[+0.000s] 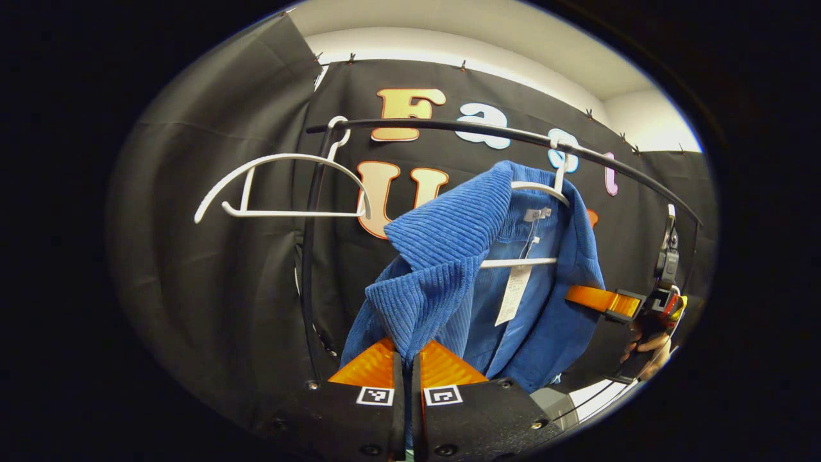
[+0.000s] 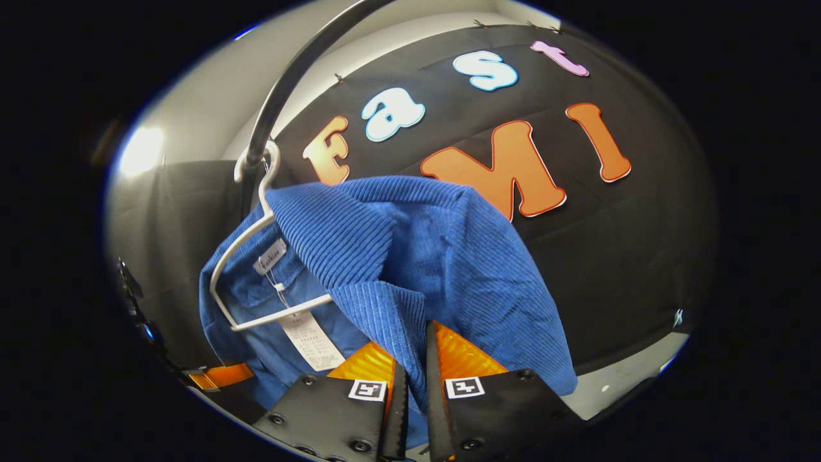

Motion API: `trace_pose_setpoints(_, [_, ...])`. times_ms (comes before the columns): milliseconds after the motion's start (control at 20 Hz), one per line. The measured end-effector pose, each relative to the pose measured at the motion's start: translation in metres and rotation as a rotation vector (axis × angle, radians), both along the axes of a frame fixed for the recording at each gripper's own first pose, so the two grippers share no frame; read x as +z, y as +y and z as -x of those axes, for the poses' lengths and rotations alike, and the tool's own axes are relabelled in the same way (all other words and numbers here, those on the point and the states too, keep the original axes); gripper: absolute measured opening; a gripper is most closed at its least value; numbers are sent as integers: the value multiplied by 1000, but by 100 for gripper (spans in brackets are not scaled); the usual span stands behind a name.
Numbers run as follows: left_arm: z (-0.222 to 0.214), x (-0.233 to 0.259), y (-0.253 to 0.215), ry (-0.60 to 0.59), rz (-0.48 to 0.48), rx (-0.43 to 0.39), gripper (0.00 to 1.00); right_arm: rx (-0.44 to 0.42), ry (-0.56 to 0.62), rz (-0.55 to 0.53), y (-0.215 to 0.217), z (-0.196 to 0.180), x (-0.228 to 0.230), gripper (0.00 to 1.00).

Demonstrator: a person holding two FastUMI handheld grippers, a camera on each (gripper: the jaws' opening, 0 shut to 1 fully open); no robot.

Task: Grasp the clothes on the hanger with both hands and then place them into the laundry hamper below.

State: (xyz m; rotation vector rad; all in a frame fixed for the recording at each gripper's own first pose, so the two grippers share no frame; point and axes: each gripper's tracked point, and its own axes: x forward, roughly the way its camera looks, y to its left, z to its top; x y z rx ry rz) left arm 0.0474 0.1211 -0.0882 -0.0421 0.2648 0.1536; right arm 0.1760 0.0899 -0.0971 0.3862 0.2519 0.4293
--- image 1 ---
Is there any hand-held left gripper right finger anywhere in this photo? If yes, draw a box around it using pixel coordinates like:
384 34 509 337
412 340 565 462

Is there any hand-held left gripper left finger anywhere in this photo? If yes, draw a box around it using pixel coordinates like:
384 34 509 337
257 338 406 462

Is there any blue corduroy jacket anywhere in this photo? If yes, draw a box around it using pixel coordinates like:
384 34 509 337
340 160 607 393

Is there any white plastic clothes hanger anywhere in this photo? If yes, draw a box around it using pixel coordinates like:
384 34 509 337
194 115 373 224
480 138 575 269

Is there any black metal clothes rack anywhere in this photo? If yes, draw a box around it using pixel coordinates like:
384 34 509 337
298 117 704 386

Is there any black backdrop cloth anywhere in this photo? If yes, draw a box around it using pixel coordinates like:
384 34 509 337
106 13 719 437

